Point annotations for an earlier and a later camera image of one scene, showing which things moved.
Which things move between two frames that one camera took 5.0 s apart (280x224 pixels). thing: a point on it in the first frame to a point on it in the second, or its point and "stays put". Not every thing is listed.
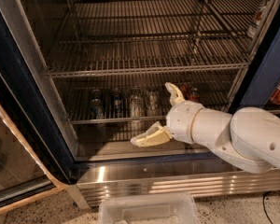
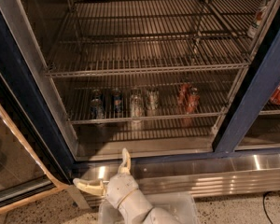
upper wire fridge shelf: [161, 16] stays put
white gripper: [180, 121] to [122, 188]
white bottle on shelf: [258, 18] stays put
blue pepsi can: [96, 109] stays put
